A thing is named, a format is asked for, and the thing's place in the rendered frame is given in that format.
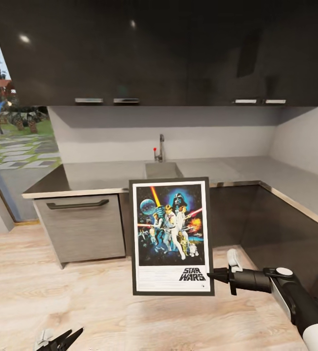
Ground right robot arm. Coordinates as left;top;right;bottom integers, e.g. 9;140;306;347
207;249;318;351

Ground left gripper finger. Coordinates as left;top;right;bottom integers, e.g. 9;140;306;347
54;329;72;346
58;328;83;351

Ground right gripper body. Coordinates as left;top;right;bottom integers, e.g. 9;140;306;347
228;264;257;296

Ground poster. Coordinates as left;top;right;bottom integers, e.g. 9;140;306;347
129;176;215;296

